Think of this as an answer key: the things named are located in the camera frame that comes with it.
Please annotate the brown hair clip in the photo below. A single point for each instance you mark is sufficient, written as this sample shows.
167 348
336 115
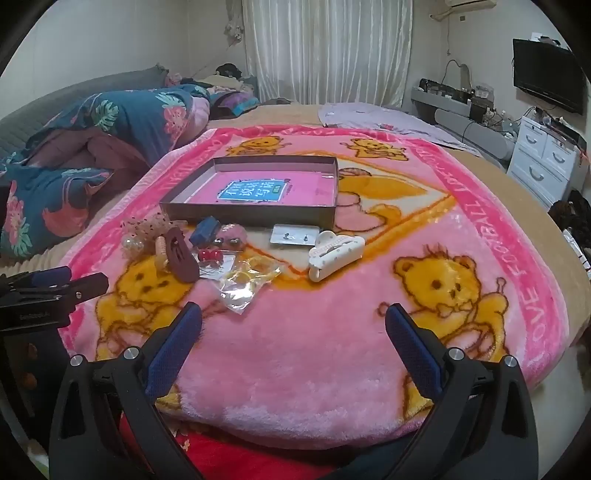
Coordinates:
182 258

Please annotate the clear hair claw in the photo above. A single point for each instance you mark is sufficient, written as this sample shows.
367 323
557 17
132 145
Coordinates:
133 245

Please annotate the white air conditioner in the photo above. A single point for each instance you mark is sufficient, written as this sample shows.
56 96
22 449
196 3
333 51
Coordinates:
464 3

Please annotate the dotted lace bow hair clip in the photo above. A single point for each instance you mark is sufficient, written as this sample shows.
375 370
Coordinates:
147 226

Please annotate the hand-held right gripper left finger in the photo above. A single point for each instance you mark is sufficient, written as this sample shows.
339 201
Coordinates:
173 350

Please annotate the lilac bed sheet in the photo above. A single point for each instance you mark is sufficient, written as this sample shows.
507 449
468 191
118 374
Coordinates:
392 124

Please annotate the shallow grey box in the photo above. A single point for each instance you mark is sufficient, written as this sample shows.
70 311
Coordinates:
249 217

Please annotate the white earring card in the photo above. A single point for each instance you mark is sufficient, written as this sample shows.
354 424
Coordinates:
295 235

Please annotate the grey headboard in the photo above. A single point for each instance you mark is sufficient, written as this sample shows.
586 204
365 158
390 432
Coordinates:
55 101

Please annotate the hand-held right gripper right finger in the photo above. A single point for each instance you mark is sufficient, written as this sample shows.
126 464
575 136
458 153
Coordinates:
413 350

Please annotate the grey low bench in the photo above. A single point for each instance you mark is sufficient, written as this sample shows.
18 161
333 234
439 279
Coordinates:
452 117

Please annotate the black set-top box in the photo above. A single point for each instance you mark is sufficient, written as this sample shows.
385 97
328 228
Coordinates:
572 134

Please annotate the pile of clothes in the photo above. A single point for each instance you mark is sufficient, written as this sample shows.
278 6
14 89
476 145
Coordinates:
226 87

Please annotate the pink plush turtle clip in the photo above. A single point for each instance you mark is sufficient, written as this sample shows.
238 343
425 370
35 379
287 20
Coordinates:
231 231

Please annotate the dark clothing heap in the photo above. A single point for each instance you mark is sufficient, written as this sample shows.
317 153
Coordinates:
572 217

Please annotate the pink bear printed blanket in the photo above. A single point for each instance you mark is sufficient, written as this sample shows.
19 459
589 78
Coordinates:
300 360

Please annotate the blue floral quilt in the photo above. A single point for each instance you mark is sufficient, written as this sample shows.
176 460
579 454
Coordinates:
115 110

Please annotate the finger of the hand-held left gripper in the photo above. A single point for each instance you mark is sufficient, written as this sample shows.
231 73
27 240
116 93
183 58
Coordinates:
69 293
51 277

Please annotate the white hair claw clip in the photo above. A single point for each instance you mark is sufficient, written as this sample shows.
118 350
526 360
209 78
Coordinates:
332 254

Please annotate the beige bed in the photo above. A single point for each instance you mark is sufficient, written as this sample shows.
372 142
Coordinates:
508 221

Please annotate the red cloth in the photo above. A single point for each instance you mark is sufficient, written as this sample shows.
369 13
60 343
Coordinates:
217 454

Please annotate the white curtain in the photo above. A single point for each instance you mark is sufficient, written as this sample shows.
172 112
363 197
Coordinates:
323 46

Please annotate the black flat television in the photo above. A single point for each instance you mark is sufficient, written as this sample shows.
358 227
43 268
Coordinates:
545 74

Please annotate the white drawer cabinet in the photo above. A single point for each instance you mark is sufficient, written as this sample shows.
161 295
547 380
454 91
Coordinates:
540 157

